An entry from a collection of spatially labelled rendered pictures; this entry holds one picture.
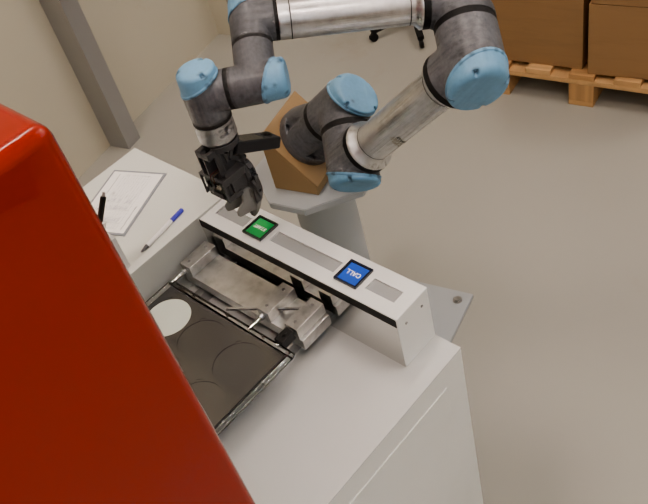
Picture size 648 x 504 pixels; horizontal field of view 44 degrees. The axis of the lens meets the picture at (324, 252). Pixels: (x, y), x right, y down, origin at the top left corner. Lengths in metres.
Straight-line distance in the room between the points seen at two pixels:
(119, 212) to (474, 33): 0.89
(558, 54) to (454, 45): 1.98
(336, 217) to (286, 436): 0.72
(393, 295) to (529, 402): 1.06
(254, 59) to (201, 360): 0.58
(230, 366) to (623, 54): 2.23
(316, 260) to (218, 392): 0.32
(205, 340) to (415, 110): 0.61
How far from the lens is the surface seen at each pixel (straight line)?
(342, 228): 2.10
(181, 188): 1.89
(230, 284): 1.74
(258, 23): 1.51
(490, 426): 2.46
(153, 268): 1.77
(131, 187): 1.95
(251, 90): 1.45
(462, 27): 1.50
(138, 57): 4.07
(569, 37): 3.40
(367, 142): 1.70
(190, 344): 1.63
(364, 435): 1.50
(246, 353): 1.57
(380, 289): 1.53
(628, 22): 3.28
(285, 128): 1.94
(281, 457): 1.52
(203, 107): 1.47
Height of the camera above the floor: 2.07
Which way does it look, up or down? 44 degrees down
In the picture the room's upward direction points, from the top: 17 degrees counter-clockwise
